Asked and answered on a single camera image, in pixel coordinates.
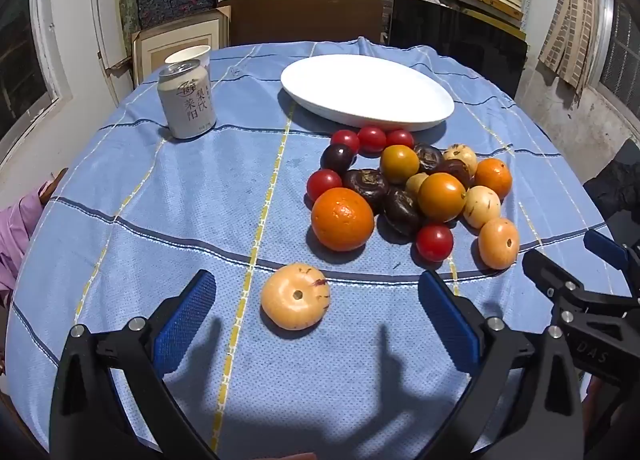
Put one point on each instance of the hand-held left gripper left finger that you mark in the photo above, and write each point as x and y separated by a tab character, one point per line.
185	320

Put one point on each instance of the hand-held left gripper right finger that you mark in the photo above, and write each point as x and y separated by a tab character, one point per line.
445	320

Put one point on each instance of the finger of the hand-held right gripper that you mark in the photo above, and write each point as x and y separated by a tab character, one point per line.
547	272
605	245

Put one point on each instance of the peach-coloured round fruit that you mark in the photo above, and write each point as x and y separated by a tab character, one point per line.
498	242

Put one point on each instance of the small orange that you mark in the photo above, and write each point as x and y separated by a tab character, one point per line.
493	178

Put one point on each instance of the pale beige round fruit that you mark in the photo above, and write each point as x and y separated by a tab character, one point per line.
292	300
461	153

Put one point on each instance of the yellow-orange round fruit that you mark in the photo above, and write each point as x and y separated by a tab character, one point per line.
399	164
441	196

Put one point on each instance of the large orange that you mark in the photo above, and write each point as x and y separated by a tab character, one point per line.
342	219

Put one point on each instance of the large dark water chestnut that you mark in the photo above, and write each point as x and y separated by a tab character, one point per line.
367	188

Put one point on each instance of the red cherry tomato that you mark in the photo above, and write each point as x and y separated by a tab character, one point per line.
324	184
371	139
400	139
434	242
345	141

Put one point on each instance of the dark purple plum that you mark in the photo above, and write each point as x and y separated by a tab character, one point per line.
336	158

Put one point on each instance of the white oval plate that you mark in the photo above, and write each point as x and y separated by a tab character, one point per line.
365	88

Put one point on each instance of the black jacket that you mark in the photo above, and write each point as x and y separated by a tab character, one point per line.
615	190

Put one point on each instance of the blue striped tablecloth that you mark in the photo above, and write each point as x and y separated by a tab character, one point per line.
200	200

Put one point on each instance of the small yellowish fruit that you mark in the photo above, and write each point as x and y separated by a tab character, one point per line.
413	183

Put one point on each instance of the pink cloth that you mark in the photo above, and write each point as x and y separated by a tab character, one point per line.
20	235

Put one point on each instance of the barred window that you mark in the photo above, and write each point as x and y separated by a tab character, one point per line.
622	45

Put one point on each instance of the white drink can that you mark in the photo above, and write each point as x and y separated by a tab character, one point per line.
187	103

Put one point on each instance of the beige checked curtain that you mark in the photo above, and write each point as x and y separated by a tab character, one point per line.
570	25

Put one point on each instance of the black panel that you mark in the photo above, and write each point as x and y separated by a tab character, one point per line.
460	40

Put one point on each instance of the white paper cup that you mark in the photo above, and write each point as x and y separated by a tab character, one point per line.
192	54

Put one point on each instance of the framed picture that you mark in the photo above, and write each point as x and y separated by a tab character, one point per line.
175	43

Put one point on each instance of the white door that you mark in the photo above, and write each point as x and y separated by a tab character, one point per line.
107	25

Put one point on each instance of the brown board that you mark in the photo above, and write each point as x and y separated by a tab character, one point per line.
300	20

